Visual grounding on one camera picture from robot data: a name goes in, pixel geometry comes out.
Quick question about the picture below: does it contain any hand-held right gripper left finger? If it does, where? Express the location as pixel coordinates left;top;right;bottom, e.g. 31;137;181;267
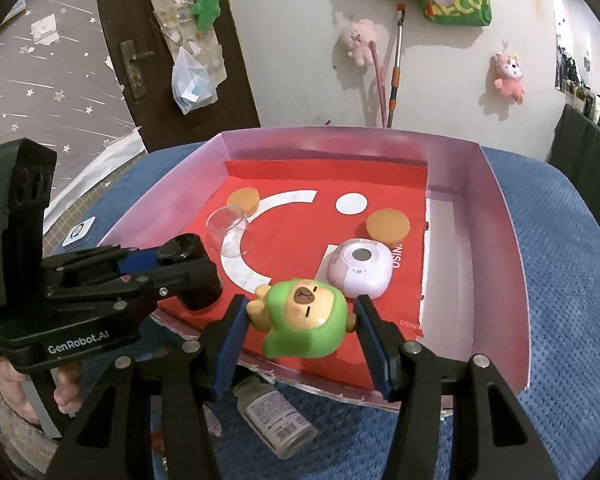
45;294;248;480

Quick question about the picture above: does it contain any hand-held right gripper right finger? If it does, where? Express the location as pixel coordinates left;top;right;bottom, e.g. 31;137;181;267
354;294;553;480

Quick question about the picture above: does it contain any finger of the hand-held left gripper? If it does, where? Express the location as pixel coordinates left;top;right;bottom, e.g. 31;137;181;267
42;243;162;282
46;272;182;312

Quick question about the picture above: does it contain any black jar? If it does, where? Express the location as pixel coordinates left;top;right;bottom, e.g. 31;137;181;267
157;233;224;311

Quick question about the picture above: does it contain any green bear toy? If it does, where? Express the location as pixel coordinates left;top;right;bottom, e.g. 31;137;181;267
245;279;358;360

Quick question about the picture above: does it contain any dropper bottle with label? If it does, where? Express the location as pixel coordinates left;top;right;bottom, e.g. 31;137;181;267
232;377;318;460

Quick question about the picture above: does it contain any pink round device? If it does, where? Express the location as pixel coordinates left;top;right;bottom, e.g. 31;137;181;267
326;238;394;299

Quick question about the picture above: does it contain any clear plastic cup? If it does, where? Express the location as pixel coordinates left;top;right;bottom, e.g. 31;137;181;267
205;205;249;261

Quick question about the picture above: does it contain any large tan round disc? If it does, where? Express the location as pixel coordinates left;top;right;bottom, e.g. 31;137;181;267
227;187;261;218

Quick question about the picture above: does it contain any small tan round disc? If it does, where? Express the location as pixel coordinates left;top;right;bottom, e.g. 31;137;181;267
366;210;412;247

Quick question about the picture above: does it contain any lavender cardboard box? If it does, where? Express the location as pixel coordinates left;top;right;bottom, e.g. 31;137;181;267
97;127;531;416

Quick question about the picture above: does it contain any person's left forearm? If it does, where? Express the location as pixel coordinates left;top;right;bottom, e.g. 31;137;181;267
0;357;63;476

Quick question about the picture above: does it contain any person's left hand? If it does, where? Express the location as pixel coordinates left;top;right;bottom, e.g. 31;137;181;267
54;363;84;418

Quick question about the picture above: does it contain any white oval badge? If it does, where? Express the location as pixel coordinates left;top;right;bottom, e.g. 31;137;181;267
62;216;97;247

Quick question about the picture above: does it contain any red paper sheet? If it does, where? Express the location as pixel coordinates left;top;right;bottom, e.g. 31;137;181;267
157;159;431;391

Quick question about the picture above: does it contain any grey star-printed curtain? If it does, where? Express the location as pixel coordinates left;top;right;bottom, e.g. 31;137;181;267
0;0;146;211

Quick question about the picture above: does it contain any clear plastic bag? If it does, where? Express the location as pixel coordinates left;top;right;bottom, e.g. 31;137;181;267
171;47;218;115

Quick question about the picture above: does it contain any clear plastic hanging pouch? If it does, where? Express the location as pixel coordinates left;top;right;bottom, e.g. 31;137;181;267
135;0;228;91

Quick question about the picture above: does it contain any green plush toy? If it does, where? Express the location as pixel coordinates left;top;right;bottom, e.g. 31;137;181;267
192;0;222;33

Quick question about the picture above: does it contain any dark brown wooden door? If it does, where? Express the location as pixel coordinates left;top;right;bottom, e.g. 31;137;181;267
91;0;262;153

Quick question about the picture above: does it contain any pink plastic rod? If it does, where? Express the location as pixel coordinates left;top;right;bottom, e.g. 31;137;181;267
371;42;387;128

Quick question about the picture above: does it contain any black cloth covered table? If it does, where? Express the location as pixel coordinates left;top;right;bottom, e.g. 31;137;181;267
547;105;600;251

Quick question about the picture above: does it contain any pink plush toy with flower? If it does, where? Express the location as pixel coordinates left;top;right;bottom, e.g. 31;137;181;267
490;52;527;106

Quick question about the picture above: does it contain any light pink plush toy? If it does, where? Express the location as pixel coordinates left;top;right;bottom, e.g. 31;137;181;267
337;18;377;67

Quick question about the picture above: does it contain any row of small cosmetic bottles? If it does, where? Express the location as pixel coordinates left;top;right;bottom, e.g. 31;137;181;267
555;45;600;131

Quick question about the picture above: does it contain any metal door handle plate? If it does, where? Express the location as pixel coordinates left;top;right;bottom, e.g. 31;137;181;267
120;40;156;100

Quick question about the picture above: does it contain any metal mop handle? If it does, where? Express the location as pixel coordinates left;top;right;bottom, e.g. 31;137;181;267
386;4;407;129

